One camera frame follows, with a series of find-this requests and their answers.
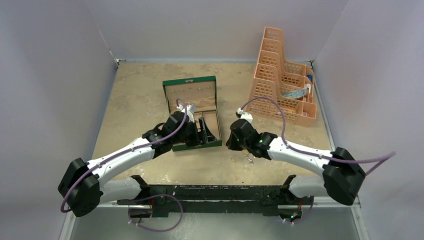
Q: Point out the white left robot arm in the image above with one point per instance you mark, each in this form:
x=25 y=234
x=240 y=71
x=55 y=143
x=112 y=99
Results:
x=87 y=184

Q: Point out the green jewelry box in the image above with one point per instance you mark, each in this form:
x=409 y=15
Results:
x=200 y=95

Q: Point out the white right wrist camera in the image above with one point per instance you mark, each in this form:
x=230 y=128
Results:
x=243 y=115

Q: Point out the peach plastic file organizer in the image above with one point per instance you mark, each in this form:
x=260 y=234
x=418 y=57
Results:
x=274 y=74

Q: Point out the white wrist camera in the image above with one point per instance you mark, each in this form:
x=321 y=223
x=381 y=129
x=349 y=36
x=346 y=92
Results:
x=243 y=115
x=188 y=111

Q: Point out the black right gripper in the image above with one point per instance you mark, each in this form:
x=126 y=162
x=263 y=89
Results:
x=231 y=144

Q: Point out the silver jewelry piece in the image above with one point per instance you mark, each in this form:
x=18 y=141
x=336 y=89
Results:
x=250 y=159

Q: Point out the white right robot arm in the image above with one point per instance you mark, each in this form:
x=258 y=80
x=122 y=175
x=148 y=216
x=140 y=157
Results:
x=336 y=174

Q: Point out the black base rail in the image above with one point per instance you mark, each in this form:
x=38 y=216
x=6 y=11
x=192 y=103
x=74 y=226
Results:
x=267 y=200

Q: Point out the blue item in organizer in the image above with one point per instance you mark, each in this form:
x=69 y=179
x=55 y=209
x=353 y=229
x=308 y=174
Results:
x=295 y=94

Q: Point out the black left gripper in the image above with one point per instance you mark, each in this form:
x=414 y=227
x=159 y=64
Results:
x=205 y=136

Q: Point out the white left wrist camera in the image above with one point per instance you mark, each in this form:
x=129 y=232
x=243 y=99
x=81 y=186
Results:
x=188 y=111

